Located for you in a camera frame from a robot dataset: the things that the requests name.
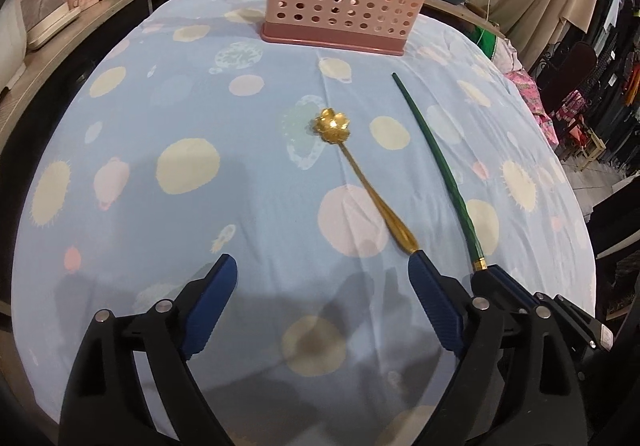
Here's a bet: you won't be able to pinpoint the white toaster oven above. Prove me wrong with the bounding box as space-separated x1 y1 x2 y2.
17 0 83 51

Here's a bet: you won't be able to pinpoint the blue printed tablecloth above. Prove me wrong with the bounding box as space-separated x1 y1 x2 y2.
15 0 598 446

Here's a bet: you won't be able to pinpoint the green cloth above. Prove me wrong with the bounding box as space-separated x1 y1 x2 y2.
472 19 506 60

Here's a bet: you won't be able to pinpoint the gold flower spoon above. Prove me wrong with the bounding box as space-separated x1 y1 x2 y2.
312 107 420 257

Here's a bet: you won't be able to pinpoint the pink patterned cloth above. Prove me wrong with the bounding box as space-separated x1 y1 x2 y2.
502 69 558 147

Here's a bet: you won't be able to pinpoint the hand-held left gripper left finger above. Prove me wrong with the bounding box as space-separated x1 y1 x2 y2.
57 253 239 446

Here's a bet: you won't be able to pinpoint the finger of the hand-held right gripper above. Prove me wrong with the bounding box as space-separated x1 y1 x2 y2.
472 265 539 315

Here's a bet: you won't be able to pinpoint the black metal chair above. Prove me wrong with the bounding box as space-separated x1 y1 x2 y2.
537 41 598 112

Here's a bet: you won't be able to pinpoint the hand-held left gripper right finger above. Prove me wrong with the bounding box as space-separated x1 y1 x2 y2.
407 250 589 446

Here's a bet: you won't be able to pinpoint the green chopstick gold band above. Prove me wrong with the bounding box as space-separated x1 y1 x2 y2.
391 72 488 273

